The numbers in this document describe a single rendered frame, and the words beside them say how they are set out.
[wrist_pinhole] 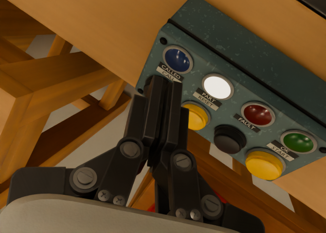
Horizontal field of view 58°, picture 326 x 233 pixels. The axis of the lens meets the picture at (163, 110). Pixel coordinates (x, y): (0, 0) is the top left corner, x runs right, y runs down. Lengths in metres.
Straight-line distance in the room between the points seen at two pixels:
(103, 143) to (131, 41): 1.12
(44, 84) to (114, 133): 0.88
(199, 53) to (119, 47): 0.10
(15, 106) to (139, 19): 0.22
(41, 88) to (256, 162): 0.33
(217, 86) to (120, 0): 0.12
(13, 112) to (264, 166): 0.32
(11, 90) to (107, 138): 0.97
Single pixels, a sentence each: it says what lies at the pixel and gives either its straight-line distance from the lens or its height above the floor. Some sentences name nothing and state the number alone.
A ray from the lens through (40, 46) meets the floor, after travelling 1.41.
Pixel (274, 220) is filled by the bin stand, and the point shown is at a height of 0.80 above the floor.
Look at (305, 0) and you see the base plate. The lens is 0.27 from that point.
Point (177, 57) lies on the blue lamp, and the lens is 0.21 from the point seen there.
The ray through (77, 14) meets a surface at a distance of 0.30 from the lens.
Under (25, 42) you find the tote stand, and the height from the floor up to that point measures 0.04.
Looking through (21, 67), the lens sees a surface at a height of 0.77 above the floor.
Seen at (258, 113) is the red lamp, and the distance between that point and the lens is 0.22.
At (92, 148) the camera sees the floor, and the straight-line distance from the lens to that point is 1.41.
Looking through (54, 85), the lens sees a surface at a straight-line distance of 0.50.
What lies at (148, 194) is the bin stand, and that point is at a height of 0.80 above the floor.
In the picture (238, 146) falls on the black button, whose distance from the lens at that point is 0.24.
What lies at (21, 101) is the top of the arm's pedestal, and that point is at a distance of 0.43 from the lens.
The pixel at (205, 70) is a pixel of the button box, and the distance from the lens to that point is 0.21.
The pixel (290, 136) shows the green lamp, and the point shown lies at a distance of 0.23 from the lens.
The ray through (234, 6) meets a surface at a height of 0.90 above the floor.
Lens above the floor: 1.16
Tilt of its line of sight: 70 degrees down
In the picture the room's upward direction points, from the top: 142 degrees counter-clockwise
